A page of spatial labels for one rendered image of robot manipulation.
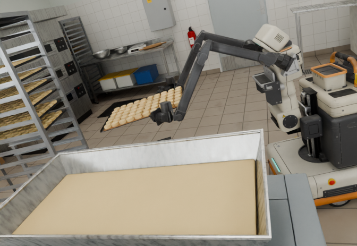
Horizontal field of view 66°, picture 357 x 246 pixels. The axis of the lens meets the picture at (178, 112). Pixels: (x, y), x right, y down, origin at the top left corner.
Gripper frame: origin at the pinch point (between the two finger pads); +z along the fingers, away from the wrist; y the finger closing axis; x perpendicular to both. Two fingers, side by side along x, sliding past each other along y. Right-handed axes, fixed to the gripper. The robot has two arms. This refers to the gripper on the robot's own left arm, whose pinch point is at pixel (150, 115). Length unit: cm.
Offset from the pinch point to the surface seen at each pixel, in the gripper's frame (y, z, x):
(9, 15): -87, 59, -33
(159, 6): -59, 287, 284
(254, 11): 5, 153, 386
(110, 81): 47, 386, 174
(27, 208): -31, -78, -87
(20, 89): -43, 45, -52
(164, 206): -28, -107, -69
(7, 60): -62, 44, -51
